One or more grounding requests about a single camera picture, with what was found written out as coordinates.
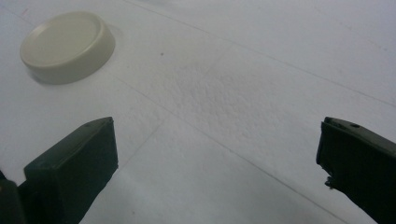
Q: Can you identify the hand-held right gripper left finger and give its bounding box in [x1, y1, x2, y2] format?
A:
[17, 116, 120, 224]

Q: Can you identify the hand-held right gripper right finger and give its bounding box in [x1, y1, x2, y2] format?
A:
[316, 116, 396, 224]

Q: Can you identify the cream round lid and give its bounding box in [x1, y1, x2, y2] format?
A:
[19, 10, 117, 86]

